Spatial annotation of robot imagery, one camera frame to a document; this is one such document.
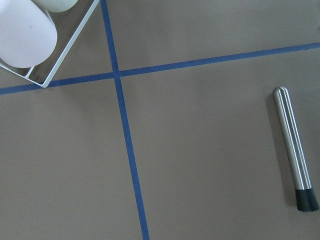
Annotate white wire cup rack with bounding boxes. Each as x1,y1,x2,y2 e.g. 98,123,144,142
0,0,99,88

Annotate steel muddler black tip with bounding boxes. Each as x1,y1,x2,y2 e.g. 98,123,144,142
272,86,320,212

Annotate pink cup on rack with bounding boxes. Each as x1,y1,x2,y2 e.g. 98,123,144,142
0,0,58,68

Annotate cream cup on rack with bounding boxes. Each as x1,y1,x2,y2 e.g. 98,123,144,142
32,0,78,13

